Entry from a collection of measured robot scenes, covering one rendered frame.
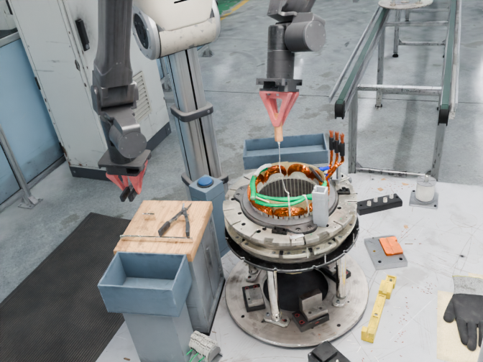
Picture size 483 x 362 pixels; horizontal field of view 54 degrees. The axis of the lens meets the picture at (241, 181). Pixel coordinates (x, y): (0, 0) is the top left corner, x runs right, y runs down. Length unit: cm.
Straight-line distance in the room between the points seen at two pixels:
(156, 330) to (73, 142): 253
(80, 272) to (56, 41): 140
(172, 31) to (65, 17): 182
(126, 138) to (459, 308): 90
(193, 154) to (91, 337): 124
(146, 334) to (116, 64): 61
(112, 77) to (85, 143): 255
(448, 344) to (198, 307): 60
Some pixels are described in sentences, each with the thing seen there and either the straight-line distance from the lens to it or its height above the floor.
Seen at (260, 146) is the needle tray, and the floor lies 104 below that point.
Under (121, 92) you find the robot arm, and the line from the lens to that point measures 96.
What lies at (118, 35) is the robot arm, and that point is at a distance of 88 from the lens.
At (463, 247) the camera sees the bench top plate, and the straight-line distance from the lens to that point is 153.
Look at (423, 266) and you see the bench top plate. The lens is 144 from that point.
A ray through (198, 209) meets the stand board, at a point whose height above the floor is 107.
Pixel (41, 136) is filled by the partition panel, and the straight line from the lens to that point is 363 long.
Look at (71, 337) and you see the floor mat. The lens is 250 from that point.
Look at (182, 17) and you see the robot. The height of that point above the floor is 146.
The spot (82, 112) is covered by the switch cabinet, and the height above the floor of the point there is 56.
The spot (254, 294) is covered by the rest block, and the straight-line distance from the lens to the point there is 127.
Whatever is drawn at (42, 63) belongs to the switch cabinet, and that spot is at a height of 89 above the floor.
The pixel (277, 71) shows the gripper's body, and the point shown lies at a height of 141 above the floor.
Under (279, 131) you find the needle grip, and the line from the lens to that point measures 101.
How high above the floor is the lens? 176
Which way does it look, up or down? 33 degrees down
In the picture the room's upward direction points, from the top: 8 degrees counter-clockwise
